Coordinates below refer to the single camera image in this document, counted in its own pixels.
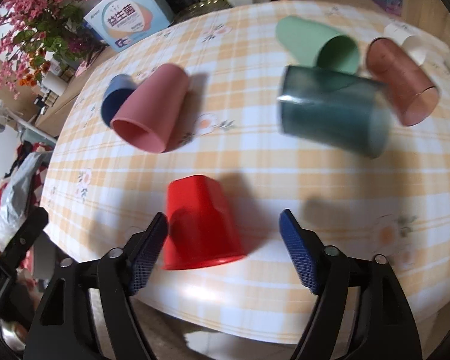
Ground white desk fan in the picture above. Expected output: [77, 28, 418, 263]
[0, 99, 57, 145]

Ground brown translucent cup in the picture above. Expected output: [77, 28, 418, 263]
[365, 37, 440, 126]

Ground wooden low cabinet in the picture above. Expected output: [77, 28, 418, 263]
[33, 44, 121, 137]

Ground blue plastic cup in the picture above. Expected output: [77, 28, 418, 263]
[100, 74, 137, 128]

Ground light green plastic cup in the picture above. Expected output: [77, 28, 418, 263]
[275, 16, 360, 75]

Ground pink plastic cup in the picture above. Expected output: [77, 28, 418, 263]
[111, 63, 189, 154]

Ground gold patterned tin lid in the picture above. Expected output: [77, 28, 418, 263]
[172, 0, 232, 25]

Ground white blue probiotic box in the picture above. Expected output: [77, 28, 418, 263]
[84, 0, 175, 52]

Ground white plastic cup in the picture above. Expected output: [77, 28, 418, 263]
[383, 22, 427, 66]

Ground dark teal translucent cup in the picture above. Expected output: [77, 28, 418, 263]
[277, 65, 392, 158]

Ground white flower vase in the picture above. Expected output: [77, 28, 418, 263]
[42, 72, 68, 96]

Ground pink cherry blossom bouquet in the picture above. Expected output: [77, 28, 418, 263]
[0, 0, 104, 95]

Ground red plastic cup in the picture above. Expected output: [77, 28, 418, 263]
[164, 175, 245, 271]

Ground yellow plaid floral tablecloth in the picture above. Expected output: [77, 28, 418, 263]
[41, 1, 450, 344]

